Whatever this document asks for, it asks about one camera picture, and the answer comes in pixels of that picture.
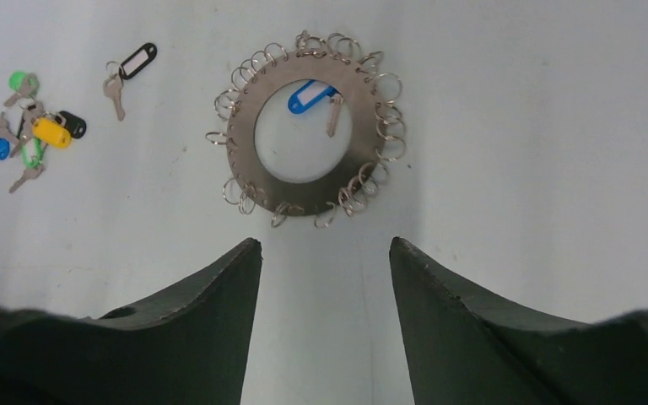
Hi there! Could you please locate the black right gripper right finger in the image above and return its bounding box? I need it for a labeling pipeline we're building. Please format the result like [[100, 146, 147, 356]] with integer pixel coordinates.
[[389, 237, 648, 404]]

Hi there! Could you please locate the large steel ring disc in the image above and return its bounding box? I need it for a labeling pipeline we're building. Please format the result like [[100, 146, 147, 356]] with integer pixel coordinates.
[[205, 32, 408, 229]]

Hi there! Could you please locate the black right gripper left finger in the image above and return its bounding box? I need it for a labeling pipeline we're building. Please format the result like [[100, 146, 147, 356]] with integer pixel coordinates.
[[0, 238, 262, 404]]

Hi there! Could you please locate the silver key with black tag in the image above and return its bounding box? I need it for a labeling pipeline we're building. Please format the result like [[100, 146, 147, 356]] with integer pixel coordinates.
[[103, 73, 126, 122]]

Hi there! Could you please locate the green long key tag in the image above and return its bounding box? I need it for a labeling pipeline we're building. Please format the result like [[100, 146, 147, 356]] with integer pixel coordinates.
[[20, 138, 44, 168]]

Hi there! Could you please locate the small blue key tag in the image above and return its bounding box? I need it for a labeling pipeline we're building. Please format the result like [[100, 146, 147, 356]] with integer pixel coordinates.
[[0, 138, 11, 161]]

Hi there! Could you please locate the silver key bottom pile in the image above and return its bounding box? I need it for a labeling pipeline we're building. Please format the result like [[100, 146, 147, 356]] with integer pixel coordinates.
[[8, 165, 45, 194]]

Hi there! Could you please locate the green round key tag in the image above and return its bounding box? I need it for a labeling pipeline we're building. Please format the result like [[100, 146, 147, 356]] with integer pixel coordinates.
[[8, 71, 40, 93]]

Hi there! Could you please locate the black oval key tag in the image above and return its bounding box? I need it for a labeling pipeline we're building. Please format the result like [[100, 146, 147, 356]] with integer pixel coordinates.
[[57, 111, 87, 139]]

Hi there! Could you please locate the yellow key tag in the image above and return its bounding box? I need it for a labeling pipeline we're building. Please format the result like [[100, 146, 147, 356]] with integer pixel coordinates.
[[32, 117, 72, 149]]

